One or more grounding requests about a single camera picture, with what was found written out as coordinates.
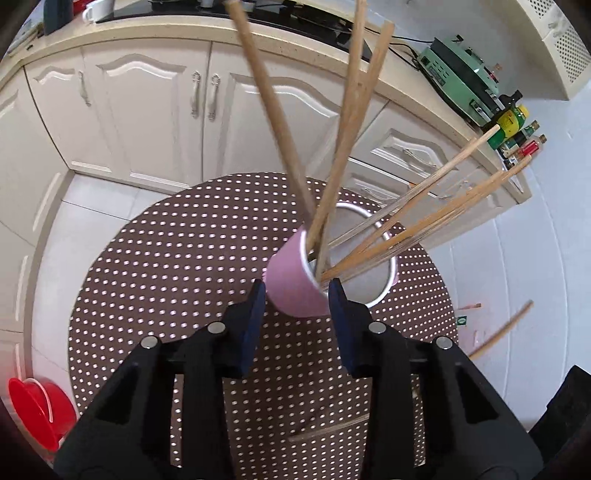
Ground white mug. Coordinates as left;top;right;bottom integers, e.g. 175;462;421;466
82;0;115;24

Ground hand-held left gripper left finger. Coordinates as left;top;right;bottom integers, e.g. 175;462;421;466
54;278;267;480

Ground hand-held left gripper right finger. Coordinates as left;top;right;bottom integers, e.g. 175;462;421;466
327;278;544;480

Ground green electric cooker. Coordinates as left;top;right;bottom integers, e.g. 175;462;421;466
412;36;506;127

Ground cream base cabinets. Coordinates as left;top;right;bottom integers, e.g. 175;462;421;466
0;28;532;398

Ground cream cabinet drawer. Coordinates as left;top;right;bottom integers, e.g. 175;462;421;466
355;104;476;185
344;159;435;204

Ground dark blue kettle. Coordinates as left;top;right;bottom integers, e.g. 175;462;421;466
44;0;75;35

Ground red plastic basin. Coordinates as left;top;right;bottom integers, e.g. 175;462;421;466
7;376;78;454

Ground brown polka-dot tablecloth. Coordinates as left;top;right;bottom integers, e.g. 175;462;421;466
67;172;460;469

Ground green bottle yellow cap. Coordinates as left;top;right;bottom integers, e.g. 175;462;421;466
485;105;529;149

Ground dark sauce bottle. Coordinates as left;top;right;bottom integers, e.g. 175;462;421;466
505;121;541;151

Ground black power cable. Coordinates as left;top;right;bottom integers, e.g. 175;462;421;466
388;34;423;70

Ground pink cup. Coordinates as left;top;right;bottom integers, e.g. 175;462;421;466
264;202;400;318

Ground red label sauce bottle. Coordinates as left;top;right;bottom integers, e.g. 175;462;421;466
508;135;548;162

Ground cream lattice wall cabinet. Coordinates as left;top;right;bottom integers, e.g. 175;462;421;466
517;0;587;100

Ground black glass gas hob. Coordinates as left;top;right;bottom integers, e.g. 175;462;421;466
95;0;372;63

